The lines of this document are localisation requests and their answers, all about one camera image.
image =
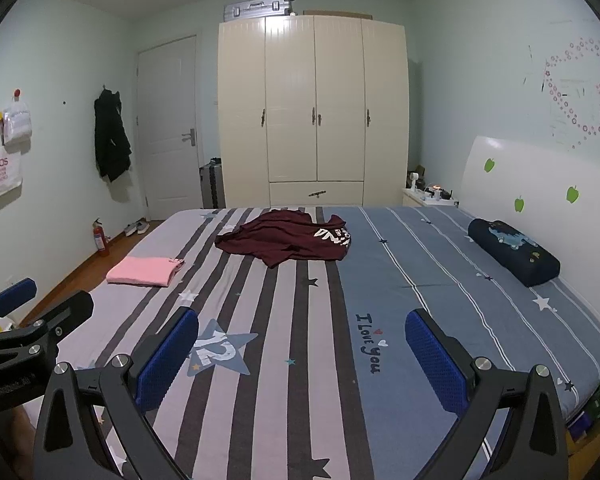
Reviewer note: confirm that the silver suitcase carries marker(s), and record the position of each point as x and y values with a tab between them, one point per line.
257	9

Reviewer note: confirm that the small white fan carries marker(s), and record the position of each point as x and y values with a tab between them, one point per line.
414	179

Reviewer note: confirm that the maroon shirt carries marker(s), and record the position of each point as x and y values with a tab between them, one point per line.
285	240

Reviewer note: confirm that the bed with striped star sheet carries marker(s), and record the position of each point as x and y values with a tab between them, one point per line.
300	360

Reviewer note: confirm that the cream wardrobe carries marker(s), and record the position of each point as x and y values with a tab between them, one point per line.
290	110

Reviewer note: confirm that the red fire extinguisher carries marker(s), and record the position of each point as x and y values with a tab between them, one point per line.
100	239

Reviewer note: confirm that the white door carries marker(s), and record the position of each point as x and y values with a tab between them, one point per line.
167	125

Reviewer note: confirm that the white nightstand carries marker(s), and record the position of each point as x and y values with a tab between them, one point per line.
425	201

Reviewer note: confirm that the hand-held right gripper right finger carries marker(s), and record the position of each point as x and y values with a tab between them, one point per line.
435	365

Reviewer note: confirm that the navy printed pillow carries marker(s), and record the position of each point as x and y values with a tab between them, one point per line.
515	252

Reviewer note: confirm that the pink folded garment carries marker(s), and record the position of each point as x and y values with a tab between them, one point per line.
142	271

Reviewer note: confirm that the green apple sticker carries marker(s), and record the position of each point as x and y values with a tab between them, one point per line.
572	194
489	165
519	204

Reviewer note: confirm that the small lit gadget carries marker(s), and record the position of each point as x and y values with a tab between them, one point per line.
435	191

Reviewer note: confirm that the dark ribbed suitcase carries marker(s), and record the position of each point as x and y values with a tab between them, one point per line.
212	185

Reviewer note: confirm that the white tote bag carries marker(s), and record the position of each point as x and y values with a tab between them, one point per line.
0	172

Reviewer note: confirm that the pink flower wall stickers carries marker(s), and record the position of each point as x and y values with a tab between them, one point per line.
580	90

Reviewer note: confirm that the black hanging jacket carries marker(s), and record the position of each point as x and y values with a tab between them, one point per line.
111	140

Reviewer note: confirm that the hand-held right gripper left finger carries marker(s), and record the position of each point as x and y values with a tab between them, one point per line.
167	360

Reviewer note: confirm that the clear plastic bag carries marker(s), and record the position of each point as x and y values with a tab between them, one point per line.
17	122

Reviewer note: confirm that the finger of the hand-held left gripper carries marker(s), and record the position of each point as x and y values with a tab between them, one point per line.
75	310
15	292

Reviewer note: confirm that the white shoe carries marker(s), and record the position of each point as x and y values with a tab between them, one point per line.
130	230
141	225

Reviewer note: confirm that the white headboard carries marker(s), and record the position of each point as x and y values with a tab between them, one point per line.
540	230

